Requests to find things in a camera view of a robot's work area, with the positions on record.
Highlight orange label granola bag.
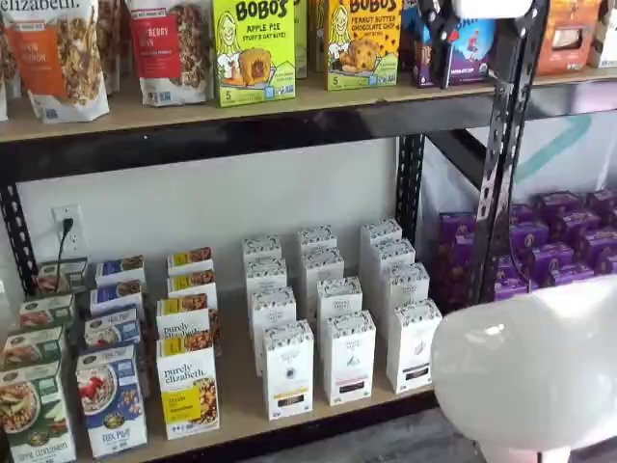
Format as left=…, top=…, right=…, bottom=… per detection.
left=0, top=0, right=112, bottom=124

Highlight wooden shelf board with snacks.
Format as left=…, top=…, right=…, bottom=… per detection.
left=0, top=65, right=617, bottom=145

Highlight red label granola bag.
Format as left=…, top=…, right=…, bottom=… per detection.
left=125, top=0, right=214, bottom=107

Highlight black plug with cord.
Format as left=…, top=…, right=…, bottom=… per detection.
left=56, top=217, right=74, bottom=293

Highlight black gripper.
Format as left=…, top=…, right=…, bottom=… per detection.
left=417, top=0, right=465, bottom=90

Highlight blue rice pilaf box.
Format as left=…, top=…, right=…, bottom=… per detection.
left=75, top=344, right=149, bottom=459
left=84, top=307, right=144, bottom=351
left=94, top=255, right=147, bottom=286
left=90, top=278, right=146, bottom=315

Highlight wooden shelf board with boxes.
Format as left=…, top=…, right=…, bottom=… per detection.
left=67, top=284, right=443, bottom=459

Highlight green Bobo's apple pie box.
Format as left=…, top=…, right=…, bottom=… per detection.
left=292, top=0, right=309, bottom=81
left=211, top=0, right=298, bottom=108

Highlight green grain mix box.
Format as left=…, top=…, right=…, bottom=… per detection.
left=0, top=360, right=78, bottom=463
left=36, top=258, right=90, bottom=296
left=18, top=292, right=76, bottom=332
left=0, top=325, right=67, bottom=373

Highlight white snack box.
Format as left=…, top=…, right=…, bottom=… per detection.
left=590, top=0, right=617, bottom=68

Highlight blue Zbar box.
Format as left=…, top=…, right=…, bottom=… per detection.
left=402, top=0, right=497, bottom=90

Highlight white banner teal stripe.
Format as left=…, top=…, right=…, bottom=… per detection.
left=423, top=81, right=617, bottom=216

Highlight white box yellow strip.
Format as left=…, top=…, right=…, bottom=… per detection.
left=244, top=258, right=289, bottom=296
left=249, top=286, right=298, bottom=378
left=241, top=234, right=283, bottom=265
left=262, top=319, right=315, bottom=422

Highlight plain granola bag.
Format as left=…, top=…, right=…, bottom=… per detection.
left=0, top=23, right=12, bottom=122

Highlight black metal shelf frame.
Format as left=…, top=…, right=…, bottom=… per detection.
left=0, top=0, right=617, bottom=463

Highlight white box pink strip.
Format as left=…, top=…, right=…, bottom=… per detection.
left=321, top=310, right=377, bottom=407
left=302, top=247, right=346, bottom=311
left=315, top=276, right=363, bottom=323
left=296, top=225, right=338, bottom=256

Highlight orange snack box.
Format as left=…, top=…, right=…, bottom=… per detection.
left=534, top=0, right=604, bottom=77

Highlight yellow Bobo's peanut butter box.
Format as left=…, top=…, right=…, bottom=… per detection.
left=315, top=0, right=404, bottom=92

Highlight yellow purely elizabeth box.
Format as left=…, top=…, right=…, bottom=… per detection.
left=167, top=268, right=219, bottom=303
left=155, top=293, right=221, bottom=340
left=155, top=330, right=222, bottom=441
left=166, top=247, right=215, bottom=278

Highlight white wall outlet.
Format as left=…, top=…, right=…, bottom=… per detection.
left=51, top=204, right=82, bottom=255

